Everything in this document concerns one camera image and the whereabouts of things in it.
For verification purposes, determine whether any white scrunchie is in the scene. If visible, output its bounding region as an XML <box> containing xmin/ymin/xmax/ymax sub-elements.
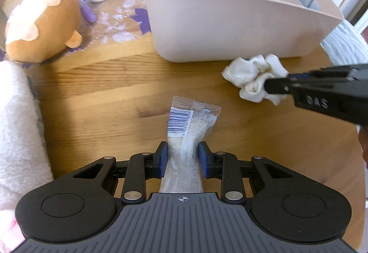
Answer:
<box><xmin>221</xmin><ymin>54</ymin><xmax>289</xmax><ymax>105</ymax></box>

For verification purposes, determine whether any clear plastic barcode packet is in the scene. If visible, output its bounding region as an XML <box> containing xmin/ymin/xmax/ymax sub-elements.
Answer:
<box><xmin>160</xmin><ymin>96</ymin><xmax>221</xmax><ymax>194</ymax></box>

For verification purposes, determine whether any light blue quilted cloth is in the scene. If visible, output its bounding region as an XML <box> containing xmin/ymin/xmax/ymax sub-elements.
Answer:
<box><xmin>320</xmin><ymin>20</ymin><xmax>368</xmax><ymax>66</ymax></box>

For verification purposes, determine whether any beige plastic storage bin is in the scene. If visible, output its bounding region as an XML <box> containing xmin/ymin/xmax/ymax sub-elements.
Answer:
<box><xmin>144</xmin><ymin>0</ymin><xmax>343</xmax><ymax>62</ymax></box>

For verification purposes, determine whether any large cream plush toy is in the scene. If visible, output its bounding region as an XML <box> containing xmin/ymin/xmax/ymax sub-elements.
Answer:
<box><xmin>1</xmin><ymin>61</ymin><xmax>53</xmax><ymax>252</ymax></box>

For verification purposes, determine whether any purple floral table mat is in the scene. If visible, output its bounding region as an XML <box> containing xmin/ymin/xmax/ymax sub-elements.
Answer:
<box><xmin>1</xmin><ymin>0</ymin><xmax>150</xmax><ymax>64</ymax></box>

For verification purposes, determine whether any purple plastic toy piece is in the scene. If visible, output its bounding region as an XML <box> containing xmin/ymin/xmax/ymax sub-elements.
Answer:
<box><xmin>79</xmin><ymin>0</ymin><xmax>97</xmax><ymax>23</ymax></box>

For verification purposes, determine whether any brown orange plush toy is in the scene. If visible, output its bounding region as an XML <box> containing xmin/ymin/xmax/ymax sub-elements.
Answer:
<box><xmin>4</xmin><ymin>0</ymin><xmax>82</xmax><ymax>63</ymax></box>

